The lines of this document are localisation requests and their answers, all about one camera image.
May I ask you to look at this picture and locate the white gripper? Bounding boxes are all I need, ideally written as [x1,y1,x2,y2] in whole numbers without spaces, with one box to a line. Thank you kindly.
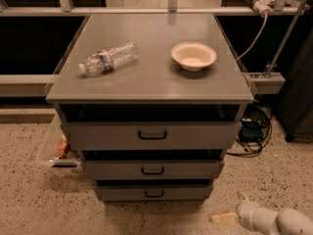
[211,192,280,235]

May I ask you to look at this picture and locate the grey bottom drawer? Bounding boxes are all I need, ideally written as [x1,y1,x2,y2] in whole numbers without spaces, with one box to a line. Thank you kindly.
[95,184,213,202]

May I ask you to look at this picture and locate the grey drawer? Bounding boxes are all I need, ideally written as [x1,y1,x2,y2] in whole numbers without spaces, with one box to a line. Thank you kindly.
[82,160,224,180]
[62,121,242,151]
[95,184,213,202]

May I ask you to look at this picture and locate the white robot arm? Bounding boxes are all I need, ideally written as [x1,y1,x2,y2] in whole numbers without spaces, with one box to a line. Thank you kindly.
[211,192,313,235]

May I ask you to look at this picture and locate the grey drawer cabinet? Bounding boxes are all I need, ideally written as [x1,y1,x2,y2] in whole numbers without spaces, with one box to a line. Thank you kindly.
[47,14,253,188]

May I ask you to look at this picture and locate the grey middle drawer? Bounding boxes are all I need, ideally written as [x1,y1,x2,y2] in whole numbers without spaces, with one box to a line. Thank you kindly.
[82,160,224,180]

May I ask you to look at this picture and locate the grey top drawer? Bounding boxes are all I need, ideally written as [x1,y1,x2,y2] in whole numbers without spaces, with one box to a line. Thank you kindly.
[62,121,242,151]

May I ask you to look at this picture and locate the blue box on floor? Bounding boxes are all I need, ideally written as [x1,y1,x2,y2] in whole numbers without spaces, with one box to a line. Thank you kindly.
[239,121,264,142]

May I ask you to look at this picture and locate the dark cabinet at right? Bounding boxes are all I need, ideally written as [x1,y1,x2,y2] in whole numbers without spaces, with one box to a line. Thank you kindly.
[276,29,313,142]

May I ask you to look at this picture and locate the beige paper bowl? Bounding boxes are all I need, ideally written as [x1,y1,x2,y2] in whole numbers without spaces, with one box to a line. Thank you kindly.
[171,42,217,71]

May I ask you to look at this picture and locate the clear plastic storage bin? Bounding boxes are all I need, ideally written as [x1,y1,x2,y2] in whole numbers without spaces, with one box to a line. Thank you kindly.
[35,116,82,176]

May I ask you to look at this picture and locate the clear plastic water bottle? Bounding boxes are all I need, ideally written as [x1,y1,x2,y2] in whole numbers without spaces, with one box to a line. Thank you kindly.
[78,42,138,77]

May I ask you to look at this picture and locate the white power strip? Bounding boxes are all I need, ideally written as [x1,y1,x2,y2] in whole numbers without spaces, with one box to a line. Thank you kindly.
[246,0,274,17]

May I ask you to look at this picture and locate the diagonal metal rod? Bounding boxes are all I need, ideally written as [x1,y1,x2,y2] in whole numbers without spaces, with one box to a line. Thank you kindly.
[260,0,307,78]

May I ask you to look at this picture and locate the black cable bundle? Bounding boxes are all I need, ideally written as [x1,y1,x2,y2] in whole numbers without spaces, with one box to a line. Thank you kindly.
[226,104,274,158]

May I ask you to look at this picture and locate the white power cable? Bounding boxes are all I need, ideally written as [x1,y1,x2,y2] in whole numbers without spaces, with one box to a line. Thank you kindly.
[235,12,269,63]

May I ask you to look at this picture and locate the metal rail frame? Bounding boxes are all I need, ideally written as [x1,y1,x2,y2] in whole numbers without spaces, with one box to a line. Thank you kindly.
[0,0,313,98]

